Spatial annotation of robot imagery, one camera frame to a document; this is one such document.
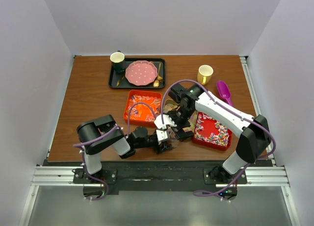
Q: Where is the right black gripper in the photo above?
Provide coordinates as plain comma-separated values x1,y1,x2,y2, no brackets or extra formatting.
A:
166,106,194,142

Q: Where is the red box of lollipops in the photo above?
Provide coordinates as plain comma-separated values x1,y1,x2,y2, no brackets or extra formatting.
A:
192,112,232,151

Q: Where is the orange candy box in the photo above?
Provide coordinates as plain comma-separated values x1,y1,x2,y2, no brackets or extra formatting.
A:
123,90,162,127

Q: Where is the silver tin of gummies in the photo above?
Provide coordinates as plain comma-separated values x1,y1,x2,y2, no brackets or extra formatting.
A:
163,99,197,135

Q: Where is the purple plastic scoop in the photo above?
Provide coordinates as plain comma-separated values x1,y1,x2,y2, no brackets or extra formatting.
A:
216,80,234,107

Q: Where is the clear glass jar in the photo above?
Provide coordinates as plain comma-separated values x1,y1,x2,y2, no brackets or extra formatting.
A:
167,136,180,149

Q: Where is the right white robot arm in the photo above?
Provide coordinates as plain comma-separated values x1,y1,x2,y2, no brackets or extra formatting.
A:
162,81,276,183

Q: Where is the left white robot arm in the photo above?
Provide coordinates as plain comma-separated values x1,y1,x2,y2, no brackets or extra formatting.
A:
73,115,173,183

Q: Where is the gold spoon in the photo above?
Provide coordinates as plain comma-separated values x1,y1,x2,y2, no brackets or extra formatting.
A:
153,63,161,88

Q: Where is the gold fork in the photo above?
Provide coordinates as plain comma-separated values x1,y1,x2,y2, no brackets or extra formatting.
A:
157,62,163,83

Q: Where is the yellow mug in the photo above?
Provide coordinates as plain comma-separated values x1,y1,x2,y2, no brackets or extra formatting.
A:
197,65,213,85

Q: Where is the pink polka dot plate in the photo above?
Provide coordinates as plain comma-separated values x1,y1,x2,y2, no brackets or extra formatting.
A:
125,60,157,86

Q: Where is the black serving tray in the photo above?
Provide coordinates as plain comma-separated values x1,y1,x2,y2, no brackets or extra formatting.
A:
108,57,166,89

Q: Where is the dark green cup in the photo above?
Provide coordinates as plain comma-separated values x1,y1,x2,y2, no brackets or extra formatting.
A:
109,50,126,73

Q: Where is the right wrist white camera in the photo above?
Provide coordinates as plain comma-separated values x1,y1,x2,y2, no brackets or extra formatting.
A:
154,113,177,130

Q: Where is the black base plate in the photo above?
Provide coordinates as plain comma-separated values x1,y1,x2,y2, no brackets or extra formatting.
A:
73,159,248,196

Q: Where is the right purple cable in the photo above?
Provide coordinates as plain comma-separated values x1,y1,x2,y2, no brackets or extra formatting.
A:
160,79,277,197

